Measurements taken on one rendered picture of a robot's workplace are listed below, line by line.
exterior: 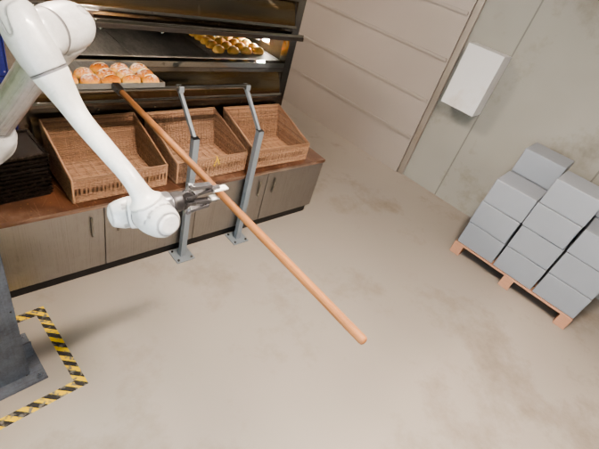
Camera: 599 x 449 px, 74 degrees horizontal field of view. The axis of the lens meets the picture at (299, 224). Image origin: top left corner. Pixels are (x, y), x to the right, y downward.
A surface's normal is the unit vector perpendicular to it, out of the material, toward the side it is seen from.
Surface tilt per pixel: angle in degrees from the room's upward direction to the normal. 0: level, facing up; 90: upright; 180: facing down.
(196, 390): 0
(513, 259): 90
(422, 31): 90
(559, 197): 90
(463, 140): 90
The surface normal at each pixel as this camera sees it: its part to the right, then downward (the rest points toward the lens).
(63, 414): 0.25, -0.77
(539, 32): -0.69, 0.28
